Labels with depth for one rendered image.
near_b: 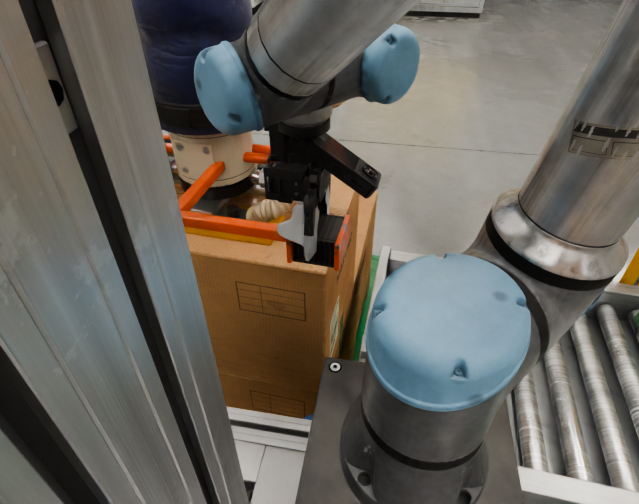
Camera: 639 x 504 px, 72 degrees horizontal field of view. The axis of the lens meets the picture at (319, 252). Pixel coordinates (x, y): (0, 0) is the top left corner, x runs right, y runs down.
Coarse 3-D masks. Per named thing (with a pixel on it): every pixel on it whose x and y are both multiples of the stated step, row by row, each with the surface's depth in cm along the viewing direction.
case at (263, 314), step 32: (352, 192) 107; (352, 224) 112; (192, 256) 90; (224, 256) 88; (256, 256) 88; (352, 256) 123; (224, 288) 93; (256, 288) 91; (288, 288) 89; (320, 288) 87; (352, 288) 136; (224, 320) 100; (256, 320) 97; (288, 320) 95; (320, 320) 92; (224, 352) 108; (256, 352) 105; (288, 352) 102; (320, 352) 99; (288, 384) 110
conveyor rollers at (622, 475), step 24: (600, 312) 132; (576, 336) 124; (624, 336) 123; (552, 360) 117; (624, 360) 117; (528, 384) 111; (552, 384) 112; (600, 384) 111; (624, 384) 113; (528, 408) 106; (576, 408) 107; (600, 408) 106; (528, 432) 101; (576, 432) 101; (600, 432) 103; (528, 456) 97; (576, 456) 97; (624, 456) 96; (624, 480) 93
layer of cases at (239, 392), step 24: (360, 216) 170; (360, 240) 158; (360, 264) 153; (360, 288) 169; (240, 384) 115; (264, 384) 113; (240, 408) 123; (264, 408) 120; (288, 408) 117; (312, 408) 114
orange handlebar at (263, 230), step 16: (256, 144) 96; (256, 160) 92; (208, 176) 85; (192, 192) 80; (192, 224) 74; (208, 224) 74; (224, 224) 73; (240, 224) 72; (256, 224) 72; (272, 224) 72
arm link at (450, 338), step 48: (384, 288) 35; (432, 288) 34; (480, 288) 34; (384, 336) 32; (432, 336) 31; (480, 336) 31; (528, 336) 31; (384, 384) 33; (432, 384) 30; (480, 384) 30; (384, 432) 37; (432, 432) 34; (480, 432) 35
